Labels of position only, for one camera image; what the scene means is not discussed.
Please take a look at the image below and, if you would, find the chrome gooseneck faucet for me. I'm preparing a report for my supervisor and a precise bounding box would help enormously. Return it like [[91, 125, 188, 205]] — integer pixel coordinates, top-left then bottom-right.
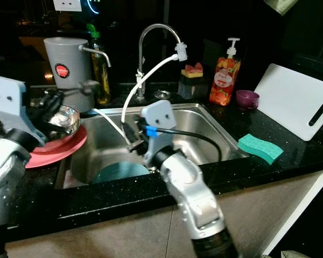
[[136, 23, 189, 101]]

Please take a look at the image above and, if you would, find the stainless steel bowl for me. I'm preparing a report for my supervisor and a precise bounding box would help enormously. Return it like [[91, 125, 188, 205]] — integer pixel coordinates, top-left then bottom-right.
[[40, 105, 80, 143]]

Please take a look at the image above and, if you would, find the small purple cup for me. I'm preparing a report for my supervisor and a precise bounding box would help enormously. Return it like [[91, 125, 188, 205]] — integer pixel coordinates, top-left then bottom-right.
[[236, 90, 261, 110]]

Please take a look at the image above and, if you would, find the black sponge holder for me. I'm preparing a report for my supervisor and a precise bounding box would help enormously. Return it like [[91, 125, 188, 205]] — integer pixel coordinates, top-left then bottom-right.
[[178, 77, 209, 101]]

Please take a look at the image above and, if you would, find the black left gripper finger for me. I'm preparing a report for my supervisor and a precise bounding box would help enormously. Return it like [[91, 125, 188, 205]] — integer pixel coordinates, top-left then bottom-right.
[[51, 81, 102, 100], [50, 99, 66, 123]]

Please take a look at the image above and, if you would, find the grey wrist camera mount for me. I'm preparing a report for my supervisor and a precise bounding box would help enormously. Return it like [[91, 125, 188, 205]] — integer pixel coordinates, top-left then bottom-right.
[[140, 100, 178, 167], [0, 76, 27, 138]]

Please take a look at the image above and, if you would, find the white flexible hose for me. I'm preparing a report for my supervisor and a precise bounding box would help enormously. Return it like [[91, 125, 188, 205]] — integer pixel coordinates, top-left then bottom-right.
[[90, 54, 181, 146]]

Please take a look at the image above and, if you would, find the green wavy sponge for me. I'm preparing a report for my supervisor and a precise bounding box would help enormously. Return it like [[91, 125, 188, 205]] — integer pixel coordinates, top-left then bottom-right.
[[237, 133, 285, 166]]

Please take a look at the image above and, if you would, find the white wall socket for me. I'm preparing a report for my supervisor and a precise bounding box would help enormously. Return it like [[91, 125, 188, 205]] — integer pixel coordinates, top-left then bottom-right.
[[54, 0, 82, 12]]

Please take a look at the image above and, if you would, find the pink round plate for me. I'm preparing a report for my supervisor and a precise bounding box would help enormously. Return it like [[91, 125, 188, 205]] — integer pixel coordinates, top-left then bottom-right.
[[24, 129, 88, 169]]

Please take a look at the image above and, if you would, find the green hanging cloth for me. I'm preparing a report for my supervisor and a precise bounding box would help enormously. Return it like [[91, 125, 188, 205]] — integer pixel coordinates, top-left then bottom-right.
[[264, 0, 299, 16]]

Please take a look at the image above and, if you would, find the round metal counter ring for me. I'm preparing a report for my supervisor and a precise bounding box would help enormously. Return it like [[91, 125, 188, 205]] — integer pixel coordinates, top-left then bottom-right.
[[153, 90, 173, 101]]

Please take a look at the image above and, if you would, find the olive green crumpled fabric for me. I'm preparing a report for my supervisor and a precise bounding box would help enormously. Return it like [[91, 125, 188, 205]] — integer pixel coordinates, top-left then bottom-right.
[[272, 250, 313, 258]]

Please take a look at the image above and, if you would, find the white plastic cutting board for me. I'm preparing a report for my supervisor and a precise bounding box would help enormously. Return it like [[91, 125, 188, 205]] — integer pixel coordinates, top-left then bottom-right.
[[254, 63, 323, 141]]

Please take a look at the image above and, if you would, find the orange soap pump bottle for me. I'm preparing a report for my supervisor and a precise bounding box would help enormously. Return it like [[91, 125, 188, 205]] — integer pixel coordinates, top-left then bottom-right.
[[209, 37, 242, 106]]

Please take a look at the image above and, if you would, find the blue glowing ring light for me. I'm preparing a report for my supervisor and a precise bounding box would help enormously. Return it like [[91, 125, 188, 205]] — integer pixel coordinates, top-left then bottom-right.
[[87, 0, 102, 15]]

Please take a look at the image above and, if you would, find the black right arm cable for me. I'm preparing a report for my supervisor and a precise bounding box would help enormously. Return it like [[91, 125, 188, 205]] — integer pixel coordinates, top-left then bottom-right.
[[145, 125, 222, 162]]

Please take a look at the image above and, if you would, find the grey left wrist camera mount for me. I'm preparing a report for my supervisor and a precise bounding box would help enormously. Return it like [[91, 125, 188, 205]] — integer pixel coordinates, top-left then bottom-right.
[[0, 76, 27, 138]]

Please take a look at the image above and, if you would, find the stainless steel sink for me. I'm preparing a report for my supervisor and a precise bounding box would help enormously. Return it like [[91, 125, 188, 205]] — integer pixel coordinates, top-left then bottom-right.
[[57, 102, 248, 189]]

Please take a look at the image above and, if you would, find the yellow and red sponge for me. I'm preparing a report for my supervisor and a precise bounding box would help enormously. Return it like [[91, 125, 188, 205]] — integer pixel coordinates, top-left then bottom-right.
[[181, 62, 205, 79]]

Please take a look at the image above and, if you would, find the light blue plate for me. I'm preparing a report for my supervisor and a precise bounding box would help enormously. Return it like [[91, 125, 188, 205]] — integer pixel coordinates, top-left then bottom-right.
[[93, 161, 151, 185]]

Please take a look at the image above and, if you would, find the oil bottle with green cap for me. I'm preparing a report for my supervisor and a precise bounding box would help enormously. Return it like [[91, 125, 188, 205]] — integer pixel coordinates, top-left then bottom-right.
[[87, 24, 113, 106]]

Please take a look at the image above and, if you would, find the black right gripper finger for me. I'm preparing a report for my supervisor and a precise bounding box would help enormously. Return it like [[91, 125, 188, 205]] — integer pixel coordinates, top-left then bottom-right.
[[123, 123, 141, 150]]

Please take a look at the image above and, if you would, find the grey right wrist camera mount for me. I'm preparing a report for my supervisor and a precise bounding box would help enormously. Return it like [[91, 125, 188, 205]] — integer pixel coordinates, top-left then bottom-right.
[[140, 100, 178, 167]]

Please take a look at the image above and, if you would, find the grey water filter canister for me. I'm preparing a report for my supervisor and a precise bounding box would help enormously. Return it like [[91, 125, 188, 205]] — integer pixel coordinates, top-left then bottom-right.
[[44, 37, 113, 112]]

